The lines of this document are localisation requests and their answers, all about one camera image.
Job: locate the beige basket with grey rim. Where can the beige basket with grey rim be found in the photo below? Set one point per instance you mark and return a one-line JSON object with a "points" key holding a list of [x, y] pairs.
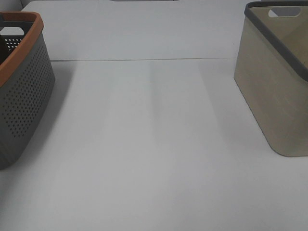
{"points": [[272, 72]]}

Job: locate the grey basket with orange rim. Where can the grey basket with orange rim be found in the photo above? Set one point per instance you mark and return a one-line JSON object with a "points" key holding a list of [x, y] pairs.
{"points": [[26, 83]]}

